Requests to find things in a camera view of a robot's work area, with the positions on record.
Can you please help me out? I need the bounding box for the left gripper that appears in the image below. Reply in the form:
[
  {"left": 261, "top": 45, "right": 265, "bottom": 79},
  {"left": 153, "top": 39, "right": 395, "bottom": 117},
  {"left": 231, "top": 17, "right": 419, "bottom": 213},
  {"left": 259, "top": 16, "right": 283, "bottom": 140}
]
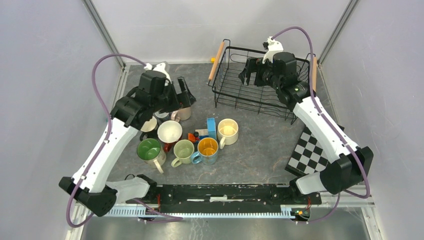
[{"left": 151, "top": 76, "right": 197, "bottom": 115}]

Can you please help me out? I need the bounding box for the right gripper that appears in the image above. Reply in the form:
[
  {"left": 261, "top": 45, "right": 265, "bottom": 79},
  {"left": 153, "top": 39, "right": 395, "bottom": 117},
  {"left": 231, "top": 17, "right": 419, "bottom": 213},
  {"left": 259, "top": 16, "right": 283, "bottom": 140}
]
[{"left": 238, "top": 57, "right": 282, "bottom": 91}]

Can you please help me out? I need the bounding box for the pink mug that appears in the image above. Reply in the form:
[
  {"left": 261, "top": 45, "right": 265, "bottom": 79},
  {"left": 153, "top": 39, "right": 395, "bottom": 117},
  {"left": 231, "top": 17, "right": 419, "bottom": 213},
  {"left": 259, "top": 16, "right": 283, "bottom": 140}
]
[{"left": 170, "top": 107, "right": 192, "bottom": 122}]

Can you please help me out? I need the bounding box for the grey blue small cup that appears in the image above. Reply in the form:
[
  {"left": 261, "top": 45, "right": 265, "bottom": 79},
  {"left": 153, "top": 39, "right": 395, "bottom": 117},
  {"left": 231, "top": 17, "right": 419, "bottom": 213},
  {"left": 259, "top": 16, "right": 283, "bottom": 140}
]
[{"left": 154, "top": 112, "right": 171, "bottom": 121}]

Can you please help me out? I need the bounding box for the red mug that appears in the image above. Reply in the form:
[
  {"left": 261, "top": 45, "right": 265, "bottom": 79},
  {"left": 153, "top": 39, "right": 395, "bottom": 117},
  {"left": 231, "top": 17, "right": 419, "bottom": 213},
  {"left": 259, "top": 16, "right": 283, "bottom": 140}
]
[{"left": 157, "top": 120, "right": 183, "bottom": 153}]

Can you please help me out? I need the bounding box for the black mug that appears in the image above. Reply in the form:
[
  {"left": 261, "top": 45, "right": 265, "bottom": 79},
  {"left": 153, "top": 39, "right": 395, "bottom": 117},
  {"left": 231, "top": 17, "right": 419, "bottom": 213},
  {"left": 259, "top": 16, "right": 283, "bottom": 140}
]
[{"left": 139, "top": 116, "right": 158, "bottom": 142}]

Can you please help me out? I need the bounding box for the cream cup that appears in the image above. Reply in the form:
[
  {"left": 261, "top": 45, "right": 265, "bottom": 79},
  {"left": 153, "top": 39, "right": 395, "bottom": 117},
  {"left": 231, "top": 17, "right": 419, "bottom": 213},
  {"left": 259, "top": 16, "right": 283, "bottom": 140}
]
[{"left": 217, "top": 118, "right": 239, "bottom": 149}]

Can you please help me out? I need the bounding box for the green mug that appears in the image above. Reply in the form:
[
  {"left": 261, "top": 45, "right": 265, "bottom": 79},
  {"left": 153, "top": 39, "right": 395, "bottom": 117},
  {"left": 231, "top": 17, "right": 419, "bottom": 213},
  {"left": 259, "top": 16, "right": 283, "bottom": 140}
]
[{"left": 171, "top": 139, "right": 195, "bottom": 168}]

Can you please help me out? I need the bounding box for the blue mug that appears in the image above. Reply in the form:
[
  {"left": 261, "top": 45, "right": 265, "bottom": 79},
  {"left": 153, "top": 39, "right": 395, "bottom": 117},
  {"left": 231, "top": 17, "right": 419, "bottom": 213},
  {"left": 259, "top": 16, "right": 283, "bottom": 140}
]
[{"left": 190, "top": 137, "right": 219, "bottom": 165}]

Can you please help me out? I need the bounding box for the cream floral mug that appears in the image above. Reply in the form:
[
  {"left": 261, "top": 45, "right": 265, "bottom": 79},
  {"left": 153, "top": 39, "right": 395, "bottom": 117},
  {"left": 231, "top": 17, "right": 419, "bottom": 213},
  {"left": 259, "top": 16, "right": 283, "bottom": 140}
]
[{"left": 136, "top": 138, "right": 166, "bottom": 174}]

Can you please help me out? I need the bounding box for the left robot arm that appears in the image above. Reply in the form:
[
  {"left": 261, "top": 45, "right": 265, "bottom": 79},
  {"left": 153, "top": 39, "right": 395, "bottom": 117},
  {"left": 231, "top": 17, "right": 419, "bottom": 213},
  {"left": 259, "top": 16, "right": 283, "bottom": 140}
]
[{"left": 58, "top": 70, "right": 196, "bottom": 217}]

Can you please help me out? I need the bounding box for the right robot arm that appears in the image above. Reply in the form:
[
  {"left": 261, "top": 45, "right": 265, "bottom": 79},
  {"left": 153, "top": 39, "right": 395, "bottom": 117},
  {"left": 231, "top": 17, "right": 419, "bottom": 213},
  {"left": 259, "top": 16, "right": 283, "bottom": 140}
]
[{"left": 238, "top": 52, "right": 374, "bottom": 204}]

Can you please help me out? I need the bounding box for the toy block structure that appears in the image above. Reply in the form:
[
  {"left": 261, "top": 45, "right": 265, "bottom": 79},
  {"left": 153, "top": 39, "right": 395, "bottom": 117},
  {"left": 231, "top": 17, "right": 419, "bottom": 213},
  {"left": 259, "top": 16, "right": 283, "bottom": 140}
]
[{"left": 187, "top": 118, "right": 218, "bottom": 144}]

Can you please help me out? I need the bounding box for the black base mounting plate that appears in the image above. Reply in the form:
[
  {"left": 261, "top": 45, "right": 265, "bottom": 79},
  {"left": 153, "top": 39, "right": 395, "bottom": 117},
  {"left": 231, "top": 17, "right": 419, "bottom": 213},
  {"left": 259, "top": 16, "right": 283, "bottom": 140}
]
[{"left": 141, "top": 184, "right": 322, "bottom": 214}]

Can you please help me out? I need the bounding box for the checkerboard calibration board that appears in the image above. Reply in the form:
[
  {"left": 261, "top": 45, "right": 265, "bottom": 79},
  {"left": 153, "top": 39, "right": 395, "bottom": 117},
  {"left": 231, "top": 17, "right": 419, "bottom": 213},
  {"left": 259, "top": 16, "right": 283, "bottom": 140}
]
[{"left": 285, "top": 126, "right": 329, "bottom": 177}]

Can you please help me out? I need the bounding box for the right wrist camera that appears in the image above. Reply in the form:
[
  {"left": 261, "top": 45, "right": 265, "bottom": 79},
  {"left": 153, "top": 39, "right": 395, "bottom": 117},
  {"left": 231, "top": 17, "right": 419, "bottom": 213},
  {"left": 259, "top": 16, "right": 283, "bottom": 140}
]
[{"left": 262, "top": 36, "right": 284, "bottom": 64}]

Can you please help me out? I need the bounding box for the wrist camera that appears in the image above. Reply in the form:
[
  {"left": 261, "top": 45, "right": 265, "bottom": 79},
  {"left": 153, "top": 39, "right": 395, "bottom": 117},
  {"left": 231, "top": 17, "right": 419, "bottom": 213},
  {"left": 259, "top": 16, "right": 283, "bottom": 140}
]
[
  {"left": 262, "top": 36, "right": 284, "bottom": 64},
  {"left": 143, "top": 61, "right": 172, "bottom": 83}
]

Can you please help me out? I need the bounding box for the black wire dish rack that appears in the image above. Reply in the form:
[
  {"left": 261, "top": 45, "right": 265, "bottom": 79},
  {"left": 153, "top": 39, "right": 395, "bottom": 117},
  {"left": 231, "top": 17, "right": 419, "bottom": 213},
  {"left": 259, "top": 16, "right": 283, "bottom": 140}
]
[{"left": 208, "top": 39, "right": 315, "bottom": 123}]

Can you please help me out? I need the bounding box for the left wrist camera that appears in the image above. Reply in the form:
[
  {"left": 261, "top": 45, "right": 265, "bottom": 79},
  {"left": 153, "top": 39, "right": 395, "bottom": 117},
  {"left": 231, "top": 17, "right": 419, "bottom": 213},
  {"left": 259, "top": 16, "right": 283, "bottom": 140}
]
[{"left": 143, "top": 61, "right": 172, "bottom": 83}]

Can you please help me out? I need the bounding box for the slotted cable duct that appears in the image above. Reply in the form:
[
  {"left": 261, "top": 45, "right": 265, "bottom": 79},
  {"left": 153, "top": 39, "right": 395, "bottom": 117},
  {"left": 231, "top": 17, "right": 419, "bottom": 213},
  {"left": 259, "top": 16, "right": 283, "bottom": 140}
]
[{"left": 104, "top": 205, "right": 295, "bottom": 220}]

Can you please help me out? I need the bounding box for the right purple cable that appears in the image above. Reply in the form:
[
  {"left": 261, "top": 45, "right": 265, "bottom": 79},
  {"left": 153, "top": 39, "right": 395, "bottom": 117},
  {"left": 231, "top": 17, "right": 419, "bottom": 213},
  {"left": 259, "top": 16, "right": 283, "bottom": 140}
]
[{"left": 271, "top": 26, "right": 371, "bottom": 225}]

